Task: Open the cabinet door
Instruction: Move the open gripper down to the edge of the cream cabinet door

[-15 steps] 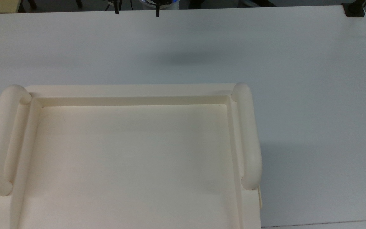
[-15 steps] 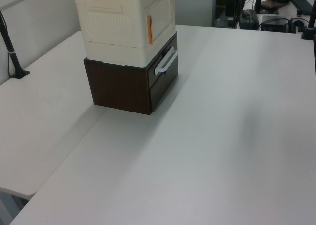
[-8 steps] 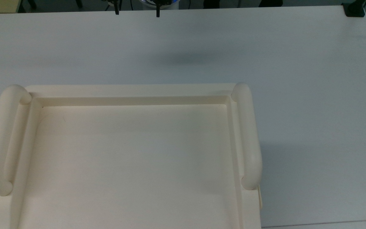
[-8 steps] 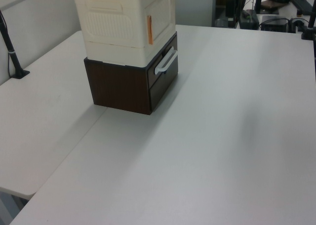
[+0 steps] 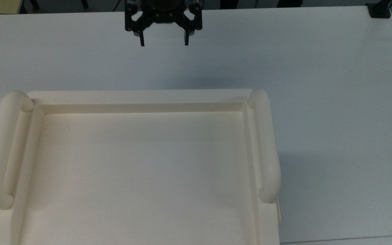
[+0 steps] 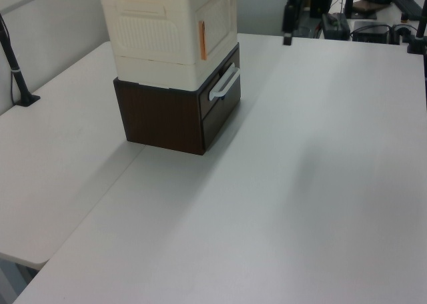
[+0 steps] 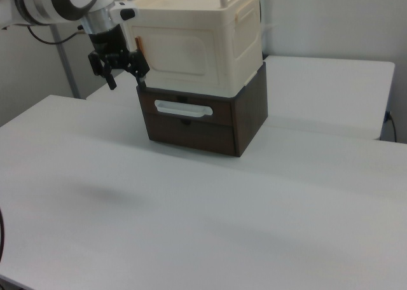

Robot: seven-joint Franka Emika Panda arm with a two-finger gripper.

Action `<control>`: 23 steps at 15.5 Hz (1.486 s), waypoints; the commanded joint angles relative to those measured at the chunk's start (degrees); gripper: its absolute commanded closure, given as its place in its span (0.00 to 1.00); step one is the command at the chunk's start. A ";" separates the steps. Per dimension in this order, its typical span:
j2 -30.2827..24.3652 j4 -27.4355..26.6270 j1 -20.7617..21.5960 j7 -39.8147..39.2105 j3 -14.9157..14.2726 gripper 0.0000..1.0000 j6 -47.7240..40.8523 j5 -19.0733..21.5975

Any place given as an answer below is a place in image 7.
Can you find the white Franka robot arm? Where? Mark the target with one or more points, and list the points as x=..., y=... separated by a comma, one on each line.
x=47, y=0

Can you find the grey metal pole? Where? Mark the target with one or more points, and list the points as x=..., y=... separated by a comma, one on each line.
x=65, y=61

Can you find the dark brown knob drawer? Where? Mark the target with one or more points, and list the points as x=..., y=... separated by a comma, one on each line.
x=190, y=135

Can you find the cream cabinet door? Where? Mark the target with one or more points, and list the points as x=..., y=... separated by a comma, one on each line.
x=181, y=53

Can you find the cream plastic cabinet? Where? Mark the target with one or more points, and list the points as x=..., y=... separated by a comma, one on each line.
x=197, y=26

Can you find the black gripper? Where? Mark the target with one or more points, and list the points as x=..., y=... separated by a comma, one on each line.
x=108, y=42

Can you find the dark brown drawer unit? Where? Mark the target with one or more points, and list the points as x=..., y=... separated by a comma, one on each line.
x=248, y=112

